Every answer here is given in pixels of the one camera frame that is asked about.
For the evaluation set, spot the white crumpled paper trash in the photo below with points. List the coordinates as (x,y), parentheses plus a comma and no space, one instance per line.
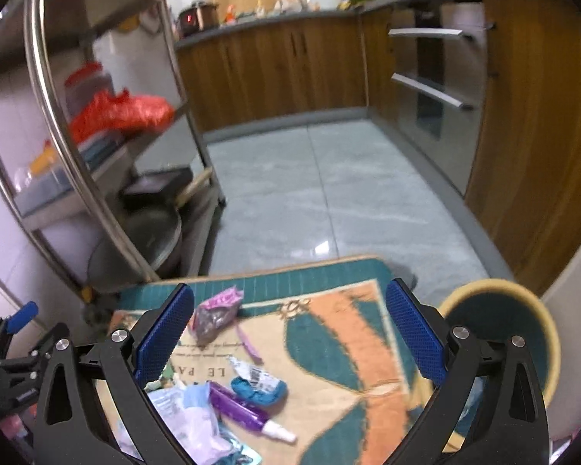
(189,415)

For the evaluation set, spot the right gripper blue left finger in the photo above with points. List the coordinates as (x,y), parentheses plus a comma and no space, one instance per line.
(157,332)

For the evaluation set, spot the teal orange floor mat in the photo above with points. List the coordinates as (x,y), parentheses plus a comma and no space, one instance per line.
(324,331)

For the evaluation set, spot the rice cooker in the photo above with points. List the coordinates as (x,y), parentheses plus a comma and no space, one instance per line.
(200,16)

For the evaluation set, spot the stainless steel built-in oven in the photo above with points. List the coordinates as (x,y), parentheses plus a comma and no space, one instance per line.
(440,77)

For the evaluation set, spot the stainless steel shelf rack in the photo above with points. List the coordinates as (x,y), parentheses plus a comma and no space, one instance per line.
(95,137)

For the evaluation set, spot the red lidded plastic container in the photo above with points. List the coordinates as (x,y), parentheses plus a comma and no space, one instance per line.
(82,86)

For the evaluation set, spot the purple tube with white cap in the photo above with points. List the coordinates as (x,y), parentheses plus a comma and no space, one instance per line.
(247,415)

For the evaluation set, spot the round black pan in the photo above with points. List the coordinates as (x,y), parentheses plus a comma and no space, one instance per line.
(156,232)

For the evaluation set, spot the red plastic bag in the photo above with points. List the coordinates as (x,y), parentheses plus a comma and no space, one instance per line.
(124,113)

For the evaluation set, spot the teal yellow-rimmed trash bin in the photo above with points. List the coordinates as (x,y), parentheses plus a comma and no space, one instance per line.
(499,309)

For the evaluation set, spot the white barcode wrapper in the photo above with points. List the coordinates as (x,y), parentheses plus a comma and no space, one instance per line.
(256,376)

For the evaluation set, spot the pink wrapper strip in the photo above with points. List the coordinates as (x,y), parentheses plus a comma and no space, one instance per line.
(248,346)

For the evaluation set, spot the wooden kitchen cabinets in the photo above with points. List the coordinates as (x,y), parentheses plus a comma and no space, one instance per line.
(487,91)

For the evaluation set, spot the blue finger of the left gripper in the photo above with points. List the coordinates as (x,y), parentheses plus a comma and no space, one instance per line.
(21,318)

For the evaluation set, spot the pink snack wrapper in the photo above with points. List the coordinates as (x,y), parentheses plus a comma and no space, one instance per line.
(214,314)

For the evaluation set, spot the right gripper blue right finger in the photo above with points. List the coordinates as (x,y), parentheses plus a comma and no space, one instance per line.
(421,330)

